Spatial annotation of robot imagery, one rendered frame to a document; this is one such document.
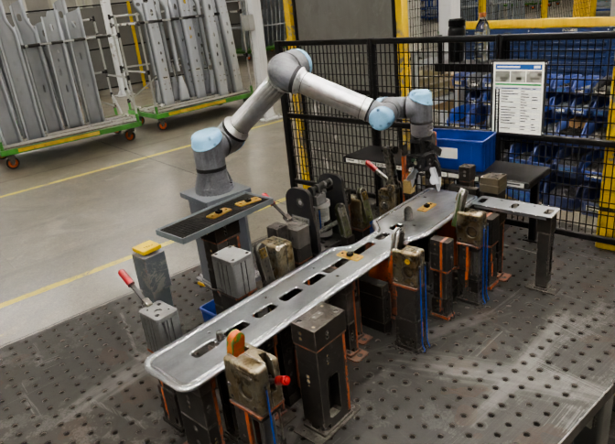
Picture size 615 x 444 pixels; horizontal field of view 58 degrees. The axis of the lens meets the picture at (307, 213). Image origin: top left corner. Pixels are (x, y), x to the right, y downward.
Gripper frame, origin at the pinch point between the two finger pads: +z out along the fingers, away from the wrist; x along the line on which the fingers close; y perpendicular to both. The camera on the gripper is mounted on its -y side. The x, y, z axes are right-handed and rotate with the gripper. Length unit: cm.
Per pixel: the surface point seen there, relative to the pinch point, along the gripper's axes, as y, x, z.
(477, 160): -36.9, 1.7, 1.1
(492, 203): -13.9, 19.0, 8.3
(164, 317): 107, -12, 0
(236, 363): 109, 18, 0
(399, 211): 7.8, -7.0, 8.0
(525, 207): -15.7, 30.3, 8.3
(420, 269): 42.1, 22.5, 7.9
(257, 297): 80, -7, 7
